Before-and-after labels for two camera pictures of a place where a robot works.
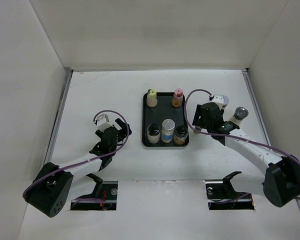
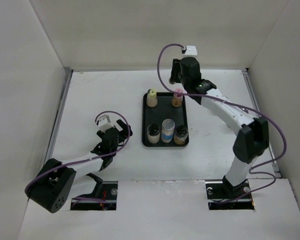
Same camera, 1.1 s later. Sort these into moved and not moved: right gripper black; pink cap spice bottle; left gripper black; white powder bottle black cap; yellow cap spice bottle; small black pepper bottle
Moved: small black pepper bottle; right gripper black
Not moved: pink cap spice bottle; left gripper black; white powder bottle black cap; yellow cap spice bottle
